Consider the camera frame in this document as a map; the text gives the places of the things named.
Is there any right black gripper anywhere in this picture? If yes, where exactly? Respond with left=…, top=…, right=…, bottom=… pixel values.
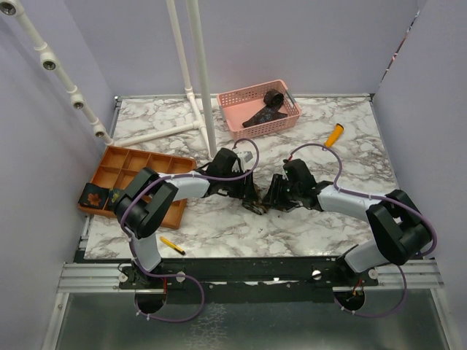
left=262, top=174, right=301, bottom=208

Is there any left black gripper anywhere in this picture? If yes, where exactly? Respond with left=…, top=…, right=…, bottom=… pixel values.
left=220, top=168, right=258, bottom=201

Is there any brown grey floral tie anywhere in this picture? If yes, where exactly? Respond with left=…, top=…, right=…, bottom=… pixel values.
left=242, top=184, right=269, bottom=215

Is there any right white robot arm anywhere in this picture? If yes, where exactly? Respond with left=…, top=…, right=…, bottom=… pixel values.
left=263, top=159, right=433, bottom=285

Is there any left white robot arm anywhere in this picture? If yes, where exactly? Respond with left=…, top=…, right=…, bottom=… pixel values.
left=113, top=148, right=260, bottom=288

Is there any pink perforated plastic basket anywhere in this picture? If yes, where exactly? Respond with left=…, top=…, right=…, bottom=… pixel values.
left=217, top=79, right=302, bottom=140

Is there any dark blue-flowered tie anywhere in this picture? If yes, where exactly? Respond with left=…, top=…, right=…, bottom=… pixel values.
left=242, top=89, right=287, bottom=128

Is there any navy yellow-flower rolled tie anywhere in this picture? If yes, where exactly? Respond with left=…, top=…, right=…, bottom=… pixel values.
left=107, top=187, right=123, bottom=206

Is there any black orange-flower rolled tie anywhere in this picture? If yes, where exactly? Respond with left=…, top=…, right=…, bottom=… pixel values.
left=78, top=183, right=109, bottom=209

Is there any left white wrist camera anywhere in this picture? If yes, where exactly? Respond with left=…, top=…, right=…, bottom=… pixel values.
left=236, top=151, right=255, bottom=172

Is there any yellow handled utility knife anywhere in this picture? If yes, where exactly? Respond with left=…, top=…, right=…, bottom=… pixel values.
left=324, top=123, right=344, bottom=148

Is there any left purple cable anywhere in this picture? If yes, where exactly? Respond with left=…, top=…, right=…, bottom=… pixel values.
left=120, top=138, right=260, bottom=324

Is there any purple cable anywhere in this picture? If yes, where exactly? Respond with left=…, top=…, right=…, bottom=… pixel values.
left=286, top=144, right=439, bottom=318
left=120, top=138, right=260, bottom=324

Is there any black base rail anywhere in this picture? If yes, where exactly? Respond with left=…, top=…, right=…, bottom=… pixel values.
left=119, top=256, right=378, bottom=303

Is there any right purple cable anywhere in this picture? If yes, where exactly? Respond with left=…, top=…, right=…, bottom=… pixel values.
left=286, top=144, right=439, bottom=318

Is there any white PVC pipe frame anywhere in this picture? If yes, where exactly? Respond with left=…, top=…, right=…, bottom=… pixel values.
left=0, top=0, right=220, bottom=161

